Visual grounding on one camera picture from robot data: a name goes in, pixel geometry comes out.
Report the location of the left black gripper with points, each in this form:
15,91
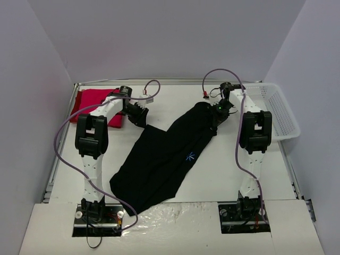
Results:
138,113

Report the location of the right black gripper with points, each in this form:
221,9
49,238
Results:
216,118

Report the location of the black t shirt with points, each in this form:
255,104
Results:
159,160

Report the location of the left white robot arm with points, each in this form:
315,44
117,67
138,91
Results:
91,141

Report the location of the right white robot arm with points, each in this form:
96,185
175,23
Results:
252,142

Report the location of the white plastic basket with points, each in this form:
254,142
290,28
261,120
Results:
269,97

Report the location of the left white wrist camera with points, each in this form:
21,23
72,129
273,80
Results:
143,99

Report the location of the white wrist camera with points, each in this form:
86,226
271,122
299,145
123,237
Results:
143,99
214,96

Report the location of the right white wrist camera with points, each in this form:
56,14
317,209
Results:
214,96

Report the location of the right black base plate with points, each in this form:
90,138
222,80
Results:
231,222

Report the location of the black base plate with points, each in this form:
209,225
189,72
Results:
108,225
231,222

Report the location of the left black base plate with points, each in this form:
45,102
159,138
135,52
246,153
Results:
108,225

